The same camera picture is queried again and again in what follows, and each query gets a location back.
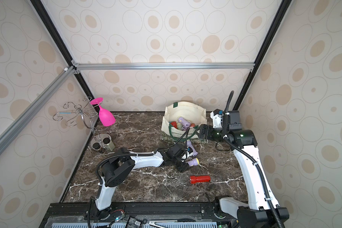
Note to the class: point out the purple flashlight yellow head sideways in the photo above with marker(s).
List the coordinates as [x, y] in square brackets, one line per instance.
[193, 162]

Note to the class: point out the silver wire glass rack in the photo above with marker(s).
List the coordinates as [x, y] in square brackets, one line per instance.
[86, 115]

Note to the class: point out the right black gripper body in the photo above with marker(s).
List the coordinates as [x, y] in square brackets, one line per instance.
[203, 131]

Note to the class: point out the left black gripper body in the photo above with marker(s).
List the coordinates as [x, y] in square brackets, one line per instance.
[182, 166]

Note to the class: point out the pink plastic wine glass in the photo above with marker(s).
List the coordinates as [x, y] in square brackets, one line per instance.
[106, 117]

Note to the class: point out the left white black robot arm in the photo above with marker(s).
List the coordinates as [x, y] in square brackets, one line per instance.
[113, 170]

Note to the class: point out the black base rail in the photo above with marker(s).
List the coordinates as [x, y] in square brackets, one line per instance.
[137, 215]

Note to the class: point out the horizontal aluminium back bar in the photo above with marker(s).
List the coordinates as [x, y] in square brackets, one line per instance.
[163, 66]

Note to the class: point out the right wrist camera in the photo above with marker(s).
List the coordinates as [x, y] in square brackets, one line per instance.
[216, 117]

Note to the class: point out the cream green tote bag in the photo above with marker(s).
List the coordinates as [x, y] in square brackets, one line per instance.
[191, 112]

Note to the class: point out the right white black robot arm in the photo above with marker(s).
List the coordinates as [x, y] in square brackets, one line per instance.
[253, 176]

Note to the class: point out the aluminium left side bar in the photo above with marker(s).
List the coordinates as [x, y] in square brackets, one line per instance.
[21, 122]

